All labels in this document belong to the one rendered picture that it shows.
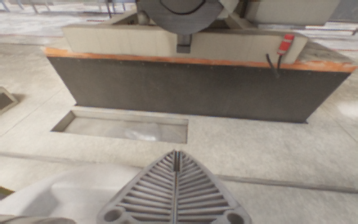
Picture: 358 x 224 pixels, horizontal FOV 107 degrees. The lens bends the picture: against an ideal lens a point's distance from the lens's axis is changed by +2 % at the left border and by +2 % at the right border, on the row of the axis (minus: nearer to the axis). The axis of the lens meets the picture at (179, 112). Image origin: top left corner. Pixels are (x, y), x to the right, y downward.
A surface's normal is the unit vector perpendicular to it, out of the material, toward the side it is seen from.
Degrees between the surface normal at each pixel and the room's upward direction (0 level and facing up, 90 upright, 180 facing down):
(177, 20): 90
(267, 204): 0
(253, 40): 90
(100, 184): 0
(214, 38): 90
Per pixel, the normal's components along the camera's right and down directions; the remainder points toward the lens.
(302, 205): 0.01, -0.72
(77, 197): -0.02, 0.39
